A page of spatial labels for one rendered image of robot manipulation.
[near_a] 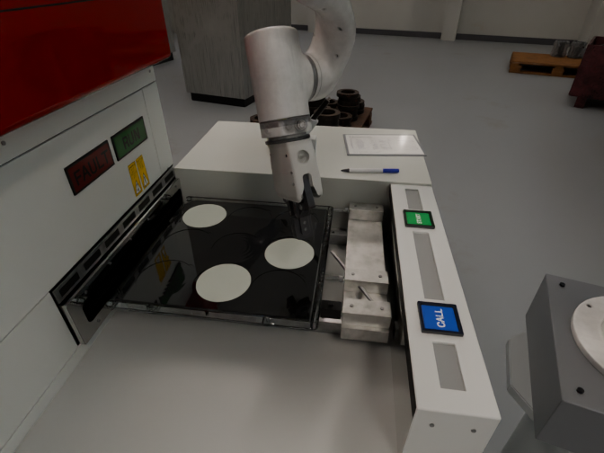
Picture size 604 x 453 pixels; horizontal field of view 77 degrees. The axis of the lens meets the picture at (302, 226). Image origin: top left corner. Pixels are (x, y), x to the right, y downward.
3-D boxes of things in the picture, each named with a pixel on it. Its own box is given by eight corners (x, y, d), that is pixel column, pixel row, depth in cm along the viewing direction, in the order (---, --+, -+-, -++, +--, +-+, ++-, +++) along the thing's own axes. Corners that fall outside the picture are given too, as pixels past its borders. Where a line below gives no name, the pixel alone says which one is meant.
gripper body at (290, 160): (321, 127, 59) (331, 197, 62) (294, 129, 68) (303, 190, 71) (278, 135, 56) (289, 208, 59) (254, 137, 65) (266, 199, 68)
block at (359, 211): (348, 219, 90) (349, 208, 89) (349, 211, 93) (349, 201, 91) (382, 221, 89) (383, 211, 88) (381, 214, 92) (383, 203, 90)
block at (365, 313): (341, 324, 64) (341, 311, 62) (341, 308, 67) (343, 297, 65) (389, 329, 63) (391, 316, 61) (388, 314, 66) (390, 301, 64)
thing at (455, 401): (398, 466, 51) (416, 410, 43) (383, 232, 96) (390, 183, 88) (470, 476, 50) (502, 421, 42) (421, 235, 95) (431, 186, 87)
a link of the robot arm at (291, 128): (320, 113, 59) (323, 132, 60) (296, 117, 67) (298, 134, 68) (270, 121, 56) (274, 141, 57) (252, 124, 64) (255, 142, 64)
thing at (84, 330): (76, 344, 64) (56, 305, 59) (180, 208, 100) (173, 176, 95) (86, 345, 64) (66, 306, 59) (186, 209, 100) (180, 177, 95)
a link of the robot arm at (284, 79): (290, 117, 68) (248, 124, 62) (278, 37, 64) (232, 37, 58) (324, 111, 62) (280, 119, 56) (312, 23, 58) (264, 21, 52)
